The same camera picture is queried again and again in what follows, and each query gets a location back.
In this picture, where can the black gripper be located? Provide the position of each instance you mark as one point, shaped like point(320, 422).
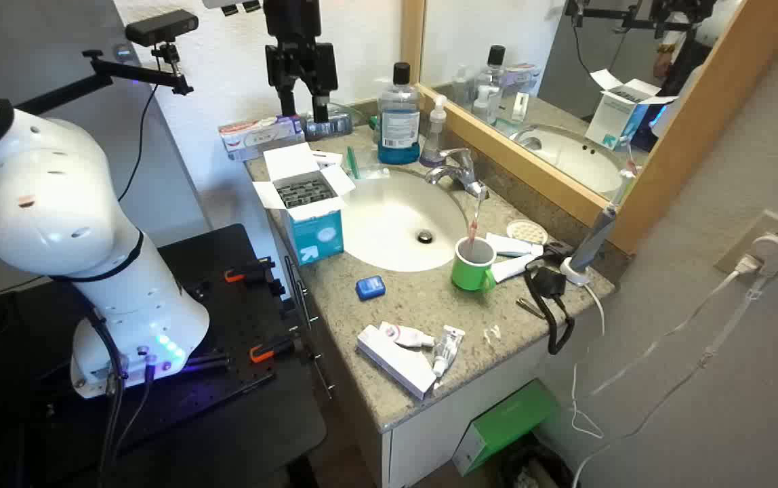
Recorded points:
point(301, 57)

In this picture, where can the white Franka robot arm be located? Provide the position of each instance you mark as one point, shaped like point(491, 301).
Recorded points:
point(52, 198)

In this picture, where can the small dark box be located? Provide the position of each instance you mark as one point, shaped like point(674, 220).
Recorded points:
point(334, 128)

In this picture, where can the white teal cardboard box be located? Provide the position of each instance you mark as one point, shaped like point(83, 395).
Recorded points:
point(320, 235)

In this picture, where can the white oval sink basin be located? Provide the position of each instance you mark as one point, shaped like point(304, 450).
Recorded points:
point(388, 220)

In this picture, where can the long white toothpaste box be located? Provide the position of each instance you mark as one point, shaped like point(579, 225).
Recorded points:
point(397, 366)

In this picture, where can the green box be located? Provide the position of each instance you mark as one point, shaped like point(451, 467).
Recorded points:
point(511, 425)

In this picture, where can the blue white toothpaste carton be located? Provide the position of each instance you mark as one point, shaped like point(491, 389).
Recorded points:
point(258, 137)

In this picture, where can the green toothbrush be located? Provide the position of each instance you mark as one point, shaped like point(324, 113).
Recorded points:
point(351, 164)

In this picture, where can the stack of foil packet strips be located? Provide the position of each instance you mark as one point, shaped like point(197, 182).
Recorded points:
point(308, 191)

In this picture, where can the blue mouthwash bottle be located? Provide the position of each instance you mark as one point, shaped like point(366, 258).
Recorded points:
point(399, 124)

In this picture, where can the clear pump soap bottle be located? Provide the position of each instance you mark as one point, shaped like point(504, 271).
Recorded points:
point(434, 137)

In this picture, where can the chrome faucet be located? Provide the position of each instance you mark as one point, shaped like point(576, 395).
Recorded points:
point(456, 170)

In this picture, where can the orange black bar clamp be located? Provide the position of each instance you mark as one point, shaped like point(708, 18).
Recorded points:
point(269, 353)
point(247, 274)

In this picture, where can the small blue floss container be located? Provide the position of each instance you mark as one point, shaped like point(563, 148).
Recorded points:
point(369, 288)

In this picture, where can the wooden framed mirror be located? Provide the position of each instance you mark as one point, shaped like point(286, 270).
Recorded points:
point(531, 167)

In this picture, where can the green cup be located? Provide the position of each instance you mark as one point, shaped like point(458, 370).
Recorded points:
point(470, 271)

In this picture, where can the white red toothpaste tube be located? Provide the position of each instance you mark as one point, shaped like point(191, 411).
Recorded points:
point(408, 338)

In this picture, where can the round white cotton pad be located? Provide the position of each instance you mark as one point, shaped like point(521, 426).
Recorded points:
point(527, 232)

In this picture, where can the blue white toothpaste tube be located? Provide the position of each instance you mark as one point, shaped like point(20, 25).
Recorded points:
point(512, 270)

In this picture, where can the small clear silver tube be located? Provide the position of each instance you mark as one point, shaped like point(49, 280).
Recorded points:
point(445, 351)

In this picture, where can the black hair tool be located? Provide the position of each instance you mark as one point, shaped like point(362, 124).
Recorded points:
point(546, 286)

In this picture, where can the grey electric toothbrush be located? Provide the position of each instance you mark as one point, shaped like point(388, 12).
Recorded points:
point(592, 248)

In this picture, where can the black robot table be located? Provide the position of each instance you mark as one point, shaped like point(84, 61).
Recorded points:
point(226, 425)

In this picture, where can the white vanity cabinet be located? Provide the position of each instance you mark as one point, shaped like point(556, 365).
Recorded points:
point(424, 442)

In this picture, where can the black stereo camera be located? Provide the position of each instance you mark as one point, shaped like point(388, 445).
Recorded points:
point(160, 25)

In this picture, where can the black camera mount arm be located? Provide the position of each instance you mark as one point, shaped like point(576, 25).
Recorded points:
point(130, 72)

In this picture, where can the wall power outlet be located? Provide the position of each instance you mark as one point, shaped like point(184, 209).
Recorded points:
point(770, 248)

